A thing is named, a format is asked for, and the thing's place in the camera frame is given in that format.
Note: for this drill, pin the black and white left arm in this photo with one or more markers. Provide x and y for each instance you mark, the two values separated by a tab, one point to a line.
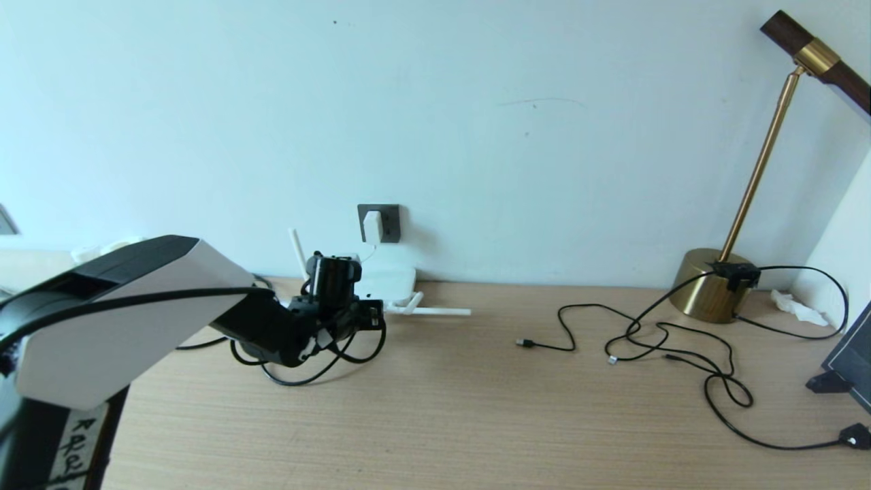
116	320

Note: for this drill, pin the grey wall power socket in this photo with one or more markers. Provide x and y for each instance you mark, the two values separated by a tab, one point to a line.
391	224

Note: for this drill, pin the white toilet paper roll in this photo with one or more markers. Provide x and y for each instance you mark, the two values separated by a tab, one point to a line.
122	242

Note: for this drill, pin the beige upholstered furniture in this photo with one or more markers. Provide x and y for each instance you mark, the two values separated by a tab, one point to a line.
27	269

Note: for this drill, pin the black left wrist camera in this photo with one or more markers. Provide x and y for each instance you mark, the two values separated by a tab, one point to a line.
333	275

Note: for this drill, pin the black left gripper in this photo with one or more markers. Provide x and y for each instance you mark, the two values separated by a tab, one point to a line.
330	323

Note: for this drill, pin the brass desk lamp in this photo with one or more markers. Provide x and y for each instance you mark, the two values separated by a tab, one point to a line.
708	294

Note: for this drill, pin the crumpled white tissue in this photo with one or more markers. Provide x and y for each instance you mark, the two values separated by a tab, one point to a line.
797	308

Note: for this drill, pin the white router with antennas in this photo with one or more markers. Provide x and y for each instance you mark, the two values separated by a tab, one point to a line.
401	282

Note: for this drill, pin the black adapter block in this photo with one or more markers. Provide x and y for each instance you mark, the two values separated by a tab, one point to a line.
736	274

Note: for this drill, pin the white power adapter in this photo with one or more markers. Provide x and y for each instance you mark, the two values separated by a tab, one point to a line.
372	226

